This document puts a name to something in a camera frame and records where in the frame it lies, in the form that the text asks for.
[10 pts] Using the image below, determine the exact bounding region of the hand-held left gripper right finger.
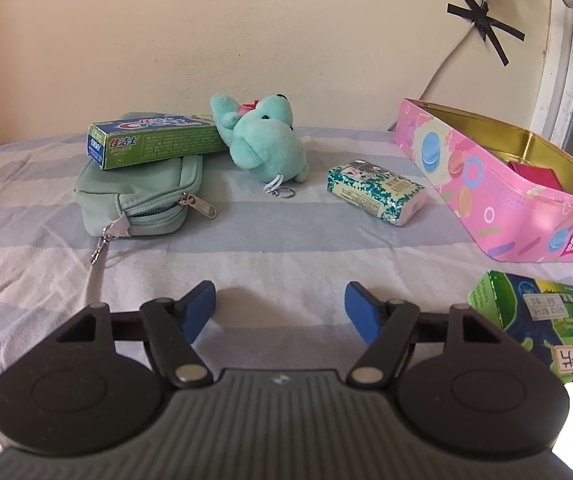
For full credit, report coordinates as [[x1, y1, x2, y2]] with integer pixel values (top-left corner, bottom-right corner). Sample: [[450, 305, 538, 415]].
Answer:
[[345, 281, 504, 391]]

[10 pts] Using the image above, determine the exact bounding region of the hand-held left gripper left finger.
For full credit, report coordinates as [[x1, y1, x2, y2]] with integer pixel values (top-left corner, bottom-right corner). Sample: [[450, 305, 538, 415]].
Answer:
[[56, 280, 217, 391]]

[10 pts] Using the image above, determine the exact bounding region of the pink biscuit tin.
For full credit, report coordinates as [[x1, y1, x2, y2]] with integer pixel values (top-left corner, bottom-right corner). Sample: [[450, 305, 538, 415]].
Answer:
[[393, 98, 573, 264]]

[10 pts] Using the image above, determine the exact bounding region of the green toothpaste box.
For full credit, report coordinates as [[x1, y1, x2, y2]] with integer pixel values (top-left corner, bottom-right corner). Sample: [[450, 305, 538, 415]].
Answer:
[[86, 114, 232, 171]]

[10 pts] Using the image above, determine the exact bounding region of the teal plush toy keychain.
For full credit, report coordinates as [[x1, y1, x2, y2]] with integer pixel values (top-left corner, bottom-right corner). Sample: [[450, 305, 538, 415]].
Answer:
[[210, 92, 310, 199]]

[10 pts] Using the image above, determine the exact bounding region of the green medicine box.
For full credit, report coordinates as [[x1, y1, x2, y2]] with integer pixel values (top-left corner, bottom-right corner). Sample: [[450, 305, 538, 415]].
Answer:
[[467, 270, 573, 386]]

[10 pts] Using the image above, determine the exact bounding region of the striped bed sheet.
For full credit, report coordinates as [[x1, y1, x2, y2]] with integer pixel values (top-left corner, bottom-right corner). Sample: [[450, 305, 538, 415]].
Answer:
[[0, 125, 573, 480]]

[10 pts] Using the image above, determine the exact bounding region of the green patterned tissue packet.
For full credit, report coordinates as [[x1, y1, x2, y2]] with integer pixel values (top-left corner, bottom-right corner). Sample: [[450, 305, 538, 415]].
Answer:
[[327, 160, 426, 227]]

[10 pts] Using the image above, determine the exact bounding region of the mint green zipper pouch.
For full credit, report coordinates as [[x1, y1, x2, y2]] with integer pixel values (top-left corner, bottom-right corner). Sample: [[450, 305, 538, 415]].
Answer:
[[74, 152, 217, 306]]

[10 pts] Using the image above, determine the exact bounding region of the pink glitter packet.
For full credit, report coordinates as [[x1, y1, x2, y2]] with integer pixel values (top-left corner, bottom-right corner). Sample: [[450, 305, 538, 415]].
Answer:
[[506, 159, 565, 192]]

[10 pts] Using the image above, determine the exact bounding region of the black tape cross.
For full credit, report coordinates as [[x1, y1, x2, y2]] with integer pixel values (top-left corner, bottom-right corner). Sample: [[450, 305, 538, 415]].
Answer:
[[447, 0, 525, 67]]

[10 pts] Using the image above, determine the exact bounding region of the grey power cable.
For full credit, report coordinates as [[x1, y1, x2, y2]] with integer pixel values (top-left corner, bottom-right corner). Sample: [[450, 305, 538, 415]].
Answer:
[[416, 0, 490, 106]]

